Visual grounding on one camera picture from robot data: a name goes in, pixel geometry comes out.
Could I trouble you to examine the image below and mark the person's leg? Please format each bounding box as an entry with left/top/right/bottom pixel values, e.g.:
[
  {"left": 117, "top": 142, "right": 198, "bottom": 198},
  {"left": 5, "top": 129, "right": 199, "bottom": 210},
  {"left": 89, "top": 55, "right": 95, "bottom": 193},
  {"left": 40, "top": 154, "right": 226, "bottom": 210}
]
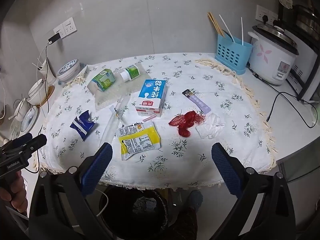
[{"left": 172, "top": 207, "right": 198, "bottom": 240}]

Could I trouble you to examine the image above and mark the white wall socket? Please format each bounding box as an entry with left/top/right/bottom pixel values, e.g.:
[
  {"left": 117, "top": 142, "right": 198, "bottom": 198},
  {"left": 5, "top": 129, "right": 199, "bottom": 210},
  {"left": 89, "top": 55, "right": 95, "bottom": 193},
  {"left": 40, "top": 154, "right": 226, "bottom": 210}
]
[
  {"left": 255, "top": 5, "right": 278, "bottom": 22},
  {"left": 53, "top": 24, "right": 64, "bottom": 38},
  {"left": 61, "top": 17, "right": 77, "bottom": 35}
]

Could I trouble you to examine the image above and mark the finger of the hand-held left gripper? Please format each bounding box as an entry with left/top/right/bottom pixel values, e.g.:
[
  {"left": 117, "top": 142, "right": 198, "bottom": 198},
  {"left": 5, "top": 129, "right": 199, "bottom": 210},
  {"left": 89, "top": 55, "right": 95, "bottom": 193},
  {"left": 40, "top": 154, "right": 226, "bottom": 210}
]
[
  {"left": 10, "top": 134, "right": 47, "bottom": 155},
  {"left": 0, "top": 133, "right": 33, "bottom": 148}
]

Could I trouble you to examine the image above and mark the stack of white bowls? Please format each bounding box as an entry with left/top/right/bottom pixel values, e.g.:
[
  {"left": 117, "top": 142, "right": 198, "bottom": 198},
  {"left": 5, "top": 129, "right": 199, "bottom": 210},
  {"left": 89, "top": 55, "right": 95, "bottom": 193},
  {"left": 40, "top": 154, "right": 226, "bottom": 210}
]
[{"left": 27, "top": 79, "right": 49, "bottom": 105}]

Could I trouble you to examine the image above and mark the thin white cable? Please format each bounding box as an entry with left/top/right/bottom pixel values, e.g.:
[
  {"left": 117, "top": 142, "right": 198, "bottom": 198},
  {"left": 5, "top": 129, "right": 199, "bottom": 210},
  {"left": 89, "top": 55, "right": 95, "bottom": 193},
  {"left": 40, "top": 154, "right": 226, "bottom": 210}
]
[{"left": 96, "top": 189, "right": 109, "bottom": 217}]

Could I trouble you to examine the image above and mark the black trash bin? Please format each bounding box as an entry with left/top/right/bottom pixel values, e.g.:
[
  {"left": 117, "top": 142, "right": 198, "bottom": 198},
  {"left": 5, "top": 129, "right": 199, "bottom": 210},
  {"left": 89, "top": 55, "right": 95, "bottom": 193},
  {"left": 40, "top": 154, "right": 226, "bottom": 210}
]
[{"left": 99, "top": 186, "right": 168, "bottom": 240}]

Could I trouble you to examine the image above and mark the round wooden coaster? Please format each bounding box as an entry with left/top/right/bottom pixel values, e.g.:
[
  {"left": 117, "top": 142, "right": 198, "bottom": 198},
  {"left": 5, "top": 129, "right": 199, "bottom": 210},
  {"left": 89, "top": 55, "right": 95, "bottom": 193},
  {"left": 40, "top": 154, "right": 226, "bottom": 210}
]
[{"left": 37, "top": 85, "right": 55, "bottom": 107}]

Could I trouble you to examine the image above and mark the blue patterned bowl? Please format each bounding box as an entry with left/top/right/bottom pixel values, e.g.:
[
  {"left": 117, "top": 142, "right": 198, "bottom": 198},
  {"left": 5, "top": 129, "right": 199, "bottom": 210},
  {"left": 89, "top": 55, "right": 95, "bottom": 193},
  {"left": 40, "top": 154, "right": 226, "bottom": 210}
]
[{"left": 55, "top": 59, "right": 80, "bottom": 82}]

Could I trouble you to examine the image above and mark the black rice cooker cable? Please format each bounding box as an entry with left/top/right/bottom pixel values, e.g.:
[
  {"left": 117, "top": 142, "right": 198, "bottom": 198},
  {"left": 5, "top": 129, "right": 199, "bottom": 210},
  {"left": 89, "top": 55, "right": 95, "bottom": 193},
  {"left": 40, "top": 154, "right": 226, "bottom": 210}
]
[{"left": 252, "top": 72, "right": 300, "bottom": 100}]

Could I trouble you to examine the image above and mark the tall white cup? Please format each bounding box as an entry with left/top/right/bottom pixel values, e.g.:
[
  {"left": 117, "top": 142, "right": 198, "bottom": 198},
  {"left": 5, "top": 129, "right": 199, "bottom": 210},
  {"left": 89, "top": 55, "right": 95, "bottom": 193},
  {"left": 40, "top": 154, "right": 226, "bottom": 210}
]
[{"left": 40, "top": 57, "right": 57, "bottom": 85}]

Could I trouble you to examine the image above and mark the white bowl with spoon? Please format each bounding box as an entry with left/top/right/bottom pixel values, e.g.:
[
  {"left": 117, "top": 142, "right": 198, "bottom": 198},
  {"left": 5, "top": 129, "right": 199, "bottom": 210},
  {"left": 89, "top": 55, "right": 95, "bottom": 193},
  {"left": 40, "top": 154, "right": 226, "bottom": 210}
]
[{"left": 11, "top": 97, "right": 33, "bottom": 123}]

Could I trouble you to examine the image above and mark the clear plastic wrapper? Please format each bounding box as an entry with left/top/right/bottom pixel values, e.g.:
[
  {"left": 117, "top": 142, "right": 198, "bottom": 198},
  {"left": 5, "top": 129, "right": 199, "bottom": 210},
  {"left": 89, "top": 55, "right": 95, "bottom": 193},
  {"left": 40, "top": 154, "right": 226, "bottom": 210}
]
[{"left": 99, "top": 96, "right": 130, "bottom": 145}]

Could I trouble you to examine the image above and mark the white tissue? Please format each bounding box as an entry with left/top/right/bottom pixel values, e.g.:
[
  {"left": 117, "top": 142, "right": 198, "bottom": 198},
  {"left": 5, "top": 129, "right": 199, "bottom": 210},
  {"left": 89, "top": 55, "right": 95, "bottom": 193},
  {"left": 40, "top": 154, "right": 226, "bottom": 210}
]
[{"left": 195, "top": 112, "right": 225, "bottom": 140}]

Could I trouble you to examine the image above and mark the wooden chopstick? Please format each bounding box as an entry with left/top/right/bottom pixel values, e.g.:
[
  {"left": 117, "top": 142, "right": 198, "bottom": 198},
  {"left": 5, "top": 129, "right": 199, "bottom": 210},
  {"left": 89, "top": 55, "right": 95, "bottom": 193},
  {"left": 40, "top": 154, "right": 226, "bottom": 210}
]
[
  {"left": 209, "top": 12, "right": 225, "bottom": 37},
  {"left": 207, "top": 12, "right": 224, "bottom": 37}
]

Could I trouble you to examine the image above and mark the person's grey shoe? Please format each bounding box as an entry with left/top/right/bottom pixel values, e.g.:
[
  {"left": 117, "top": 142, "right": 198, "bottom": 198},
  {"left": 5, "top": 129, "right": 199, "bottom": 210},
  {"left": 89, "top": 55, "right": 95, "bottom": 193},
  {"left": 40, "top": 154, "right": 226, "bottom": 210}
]
[{"left": 187, "top": 190, "right": 203, "bottom": 210}]

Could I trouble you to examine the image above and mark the blue plastic utensil holder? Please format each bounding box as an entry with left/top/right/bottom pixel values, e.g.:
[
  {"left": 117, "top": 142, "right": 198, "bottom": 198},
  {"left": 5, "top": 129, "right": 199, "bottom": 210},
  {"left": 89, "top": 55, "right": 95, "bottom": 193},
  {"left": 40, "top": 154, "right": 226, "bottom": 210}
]
[{"left": 215, "top": 34, "right": 253, "bottom": 75}]

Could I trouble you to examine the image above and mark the black metal rack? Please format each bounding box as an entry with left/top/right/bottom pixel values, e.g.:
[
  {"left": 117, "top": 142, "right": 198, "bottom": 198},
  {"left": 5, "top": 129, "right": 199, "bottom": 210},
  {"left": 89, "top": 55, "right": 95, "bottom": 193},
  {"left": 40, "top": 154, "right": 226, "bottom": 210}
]
[{"left": 277, "top": 0, "right": 320, "bottom": 101}]

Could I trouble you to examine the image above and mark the loose black cable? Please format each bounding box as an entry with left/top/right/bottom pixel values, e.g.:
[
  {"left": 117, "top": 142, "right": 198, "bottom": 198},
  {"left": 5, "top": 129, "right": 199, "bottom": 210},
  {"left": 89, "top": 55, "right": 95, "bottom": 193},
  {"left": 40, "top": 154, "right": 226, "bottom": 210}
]
[{"left": 266, "top": 92, "right": 314, "bottom": 128}]

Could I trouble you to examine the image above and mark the white floral tablecloth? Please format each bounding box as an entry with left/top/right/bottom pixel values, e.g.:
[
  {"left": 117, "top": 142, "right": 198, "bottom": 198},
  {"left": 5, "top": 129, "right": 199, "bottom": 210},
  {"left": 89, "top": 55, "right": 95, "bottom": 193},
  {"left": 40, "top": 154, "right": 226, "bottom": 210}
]
[{"left": 37, "top": 52, "right": 278, "bottom": 189}]

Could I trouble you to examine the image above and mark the white bottle with green label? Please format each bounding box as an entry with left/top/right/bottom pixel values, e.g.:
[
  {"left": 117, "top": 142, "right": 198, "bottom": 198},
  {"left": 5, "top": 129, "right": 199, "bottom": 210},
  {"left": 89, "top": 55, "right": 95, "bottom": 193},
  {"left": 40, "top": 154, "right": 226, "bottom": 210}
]
[{"left": 119, "top": 64, "right": 140, "bottom": 82}]

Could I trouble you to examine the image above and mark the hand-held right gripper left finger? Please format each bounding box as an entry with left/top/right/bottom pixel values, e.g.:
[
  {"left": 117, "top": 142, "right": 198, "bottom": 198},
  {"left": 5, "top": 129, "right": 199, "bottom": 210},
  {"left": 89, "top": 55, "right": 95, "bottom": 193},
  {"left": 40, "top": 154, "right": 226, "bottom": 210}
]
[{"left": 28, "top": 142, "right": 113, "bottom": 240}]

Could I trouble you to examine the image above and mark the purple sachet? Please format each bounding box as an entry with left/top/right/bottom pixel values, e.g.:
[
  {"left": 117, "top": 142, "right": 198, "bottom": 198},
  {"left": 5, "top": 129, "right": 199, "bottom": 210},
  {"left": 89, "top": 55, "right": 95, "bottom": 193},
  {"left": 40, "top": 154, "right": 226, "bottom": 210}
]
[{"left": 182, "top": 89, "right": 212, "bottom": 114}]

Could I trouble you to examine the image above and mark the red mesh net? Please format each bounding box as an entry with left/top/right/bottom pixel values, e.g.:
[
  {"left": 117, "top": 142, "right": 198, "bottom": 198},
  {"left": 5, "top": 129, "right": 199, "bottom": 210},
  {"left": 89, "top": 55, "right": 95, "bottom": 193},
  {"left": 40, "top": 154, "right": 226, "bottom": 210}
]
[{"left": 168, "top": 110, "right": 207, "bottom": 137}]

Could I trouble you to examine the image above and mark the blue snack packet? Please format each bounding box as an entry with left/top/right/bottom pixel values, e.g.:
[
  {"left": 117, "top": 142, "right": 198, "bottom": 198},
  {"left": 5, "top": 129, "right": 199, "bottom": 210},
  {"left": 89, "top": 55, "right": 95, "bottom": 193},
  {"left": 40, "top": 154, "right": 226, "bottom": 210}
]
[{"left": 69, "top": 110, "right": 98, "bottom": 142}]

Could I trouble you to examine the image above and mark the person's left hand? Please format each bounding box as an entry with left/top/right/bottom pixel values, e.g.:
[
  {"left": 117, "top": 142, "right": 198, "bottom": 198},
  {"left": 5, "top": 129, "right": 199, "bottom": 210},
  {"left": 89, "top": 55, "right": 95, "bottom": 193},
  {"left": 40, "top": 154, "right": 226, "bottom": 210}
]
[{"left": 0, "top": 171, "right": 28, "bottom": 213}]

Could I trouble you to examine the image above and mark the yellow snack wrapper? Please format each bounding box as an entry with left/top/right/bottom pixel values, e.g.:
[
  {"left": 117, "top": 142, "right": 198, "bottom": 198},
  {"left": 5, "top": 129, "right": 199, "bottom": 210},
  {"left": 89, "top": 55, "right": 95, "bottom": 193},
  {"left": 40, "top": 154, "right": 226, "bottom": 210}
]
[{"left": 118, "top": 121, "right": 162, "bottom": 161}]

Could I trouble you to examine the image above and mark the blue striped plate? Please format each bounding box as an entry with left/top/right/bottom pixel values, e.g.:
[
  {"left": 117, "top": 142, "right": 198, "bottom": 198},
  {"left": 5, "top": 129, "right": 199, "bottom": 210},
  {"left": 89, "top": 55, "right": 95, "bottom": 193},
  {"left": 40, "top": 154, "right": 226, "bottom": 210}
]
[{"left": 20, "top": 105, "right": 38, "bottom": 133}]

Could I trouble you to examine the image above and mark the white oven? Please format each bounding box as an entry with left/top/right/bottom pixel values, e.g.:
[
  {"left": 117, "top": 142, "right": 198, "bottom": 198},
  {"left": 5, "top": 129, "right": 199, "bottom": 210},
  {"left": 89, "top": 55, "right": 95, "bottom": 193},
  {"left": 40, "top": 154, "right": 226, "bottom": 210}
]
[{"left": 285, "top": 30, "right": 320, "bottom": 98}]

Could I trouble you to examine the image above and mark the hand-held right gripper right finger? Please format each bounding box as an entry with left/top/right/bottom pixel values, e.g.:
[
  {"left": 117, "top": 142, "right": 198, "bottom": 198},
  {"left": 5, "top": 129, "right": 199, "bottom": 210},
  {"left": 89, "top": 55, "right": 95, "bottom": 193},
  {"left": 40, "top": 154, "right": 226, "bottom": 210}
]
[{"left": 211, "top": 142, "right": 297, "bottom": 240}]

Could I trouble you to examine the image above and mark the small green drink carton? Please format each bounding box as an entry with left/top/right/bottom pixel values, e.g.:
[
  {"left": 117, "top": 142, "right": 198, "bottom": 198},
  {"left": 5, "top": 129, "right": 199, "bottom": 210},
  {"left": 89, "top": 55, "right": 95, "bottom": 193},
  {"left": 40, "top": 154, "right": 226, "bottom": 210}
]
[{"left": 91, "top": 69, "right": 117, "bottom": 92}]

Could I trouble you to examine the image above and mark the black charger with cable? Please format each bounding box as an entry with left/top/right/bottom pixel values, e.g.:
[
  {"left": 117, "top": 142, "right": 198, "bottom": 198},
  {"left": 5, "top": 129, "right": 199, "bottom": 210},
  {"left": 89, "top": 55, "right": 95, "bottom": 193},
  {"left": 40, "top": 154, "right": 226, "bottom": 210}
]
[{"left": 36, "top": 45, "right": 49, "bottom": 117}]

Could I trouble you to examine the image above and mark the clear bubble wrap sheet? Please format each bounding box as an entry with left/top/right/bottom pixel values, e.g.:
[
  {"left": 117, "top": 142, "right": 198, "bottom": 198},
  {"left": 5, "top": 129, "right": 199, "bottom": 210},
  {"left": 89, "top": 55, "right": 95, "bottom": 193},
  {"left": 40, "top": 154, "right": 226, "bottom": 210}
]
[{"left": 86, "top": 64, "right": 148, "bottom": 110}]

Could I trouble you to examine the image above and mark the blue and white milk carton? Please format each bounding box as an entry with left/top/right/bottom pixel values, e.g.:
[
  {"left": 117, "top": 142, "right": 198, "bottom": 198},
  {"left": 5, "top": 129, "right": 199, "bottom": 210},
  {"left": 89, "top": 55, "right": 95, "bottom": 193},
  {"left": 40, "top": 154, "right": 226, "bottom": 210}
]
[{"left": 135, "top": 79, "right": 167, "bottom": 117}]

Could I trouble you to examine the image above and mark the white rice cooker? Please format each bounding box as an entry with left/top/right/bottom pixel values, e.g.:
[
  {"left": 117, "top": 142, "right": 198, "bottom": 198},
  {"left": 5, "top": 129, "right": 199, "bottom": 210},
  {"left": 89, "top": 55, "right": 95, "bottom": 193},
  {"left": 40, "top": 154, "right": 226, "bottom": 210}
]
[{"left": 247, "top": 24, "right": 299, "bottom": 85}]

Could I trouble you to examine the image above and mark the metal pot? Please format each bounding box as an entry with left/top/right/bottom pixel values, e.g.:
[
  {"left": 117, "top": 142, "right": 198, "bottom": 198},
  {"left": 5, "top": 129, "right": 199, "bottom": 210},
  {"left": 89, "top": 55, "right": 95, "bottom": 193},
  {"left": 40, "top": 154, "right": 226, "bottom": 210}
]
[{"left": 295, "top": 5, "right": 320, "bottom": 38}]

